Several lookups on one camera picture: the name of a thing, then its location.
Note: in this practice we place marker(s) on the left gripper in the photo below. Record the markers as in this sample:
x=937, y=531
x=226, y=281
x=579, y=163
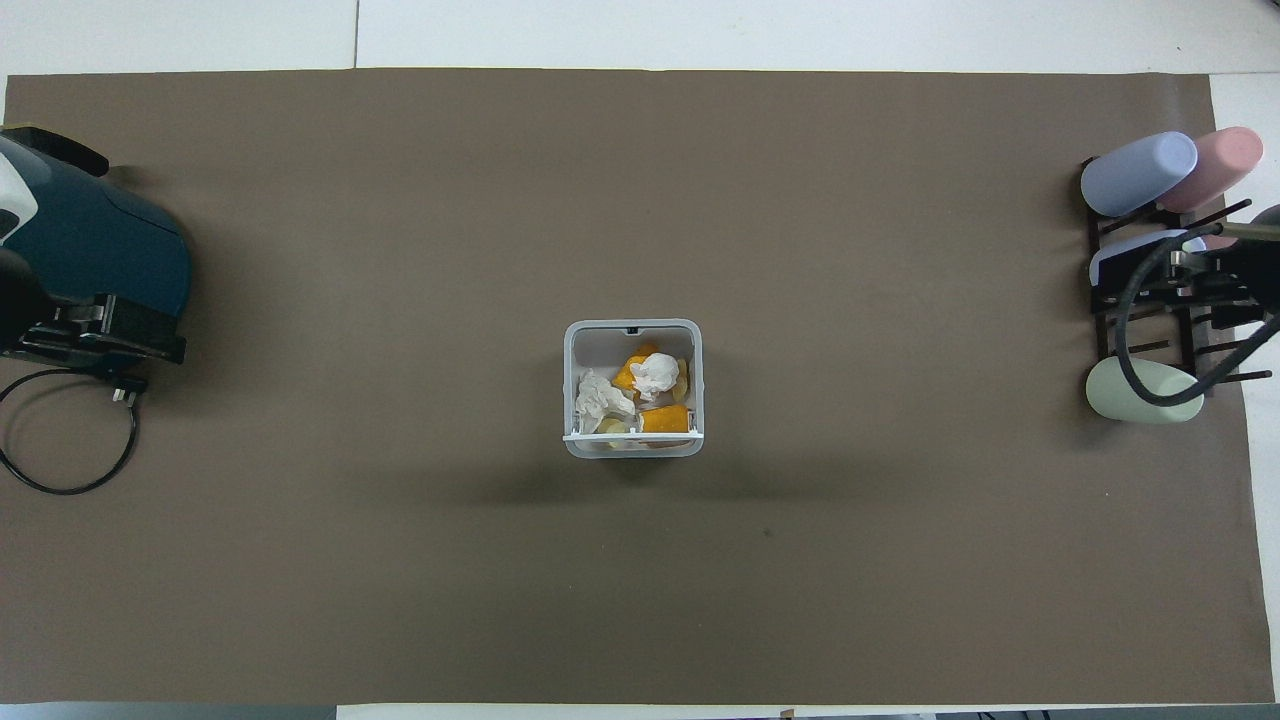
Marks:
x=150, y=325

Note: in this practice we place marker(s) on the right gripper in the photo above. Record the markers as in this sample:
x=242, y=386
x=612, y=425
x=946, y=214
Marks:
x=1228, y=280

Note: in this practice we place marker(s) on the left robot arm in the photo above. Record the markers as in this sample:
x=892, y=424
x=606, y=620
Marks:
x=100, y=240

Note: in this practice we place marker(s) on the white square trash can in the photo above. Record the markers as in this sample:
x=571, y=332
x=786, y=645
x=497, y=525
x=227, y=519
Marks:
x=572, y=400

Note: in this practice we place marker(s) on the black cup rack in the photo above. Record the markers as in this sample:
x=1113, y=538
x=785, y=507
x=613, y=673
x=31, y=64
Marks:
x=1190, y=325

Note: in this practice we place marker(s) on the lavender cup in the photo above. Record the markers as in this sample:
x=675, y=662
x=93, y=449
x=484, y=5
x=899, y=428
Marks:
x=1140, y=172
x=1130, y=255

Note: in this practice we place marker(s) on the pink cup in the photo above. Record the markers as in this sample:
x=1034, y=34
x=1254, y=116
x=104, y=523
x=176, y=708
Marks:
x=1225, y=165

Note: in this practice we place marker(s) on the pale green cup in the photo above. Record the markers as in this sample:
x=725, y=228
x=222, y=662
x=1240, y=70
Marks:
x=1110, y=390

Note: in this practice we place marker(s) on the crumpled white tissue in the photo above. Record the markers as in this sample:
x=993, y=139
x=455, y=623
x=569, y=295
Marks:
x=655, y=375
x=600, y=398

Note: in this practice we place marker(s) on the orange peel piece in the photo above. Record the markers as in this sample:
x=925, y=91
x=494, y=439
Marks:
x=665, y=419
x=628, y=375

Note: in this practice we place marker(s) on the pale yellow scrap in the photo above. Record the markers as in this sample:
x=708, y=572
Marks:
x=620, y=427
x=682, y=382

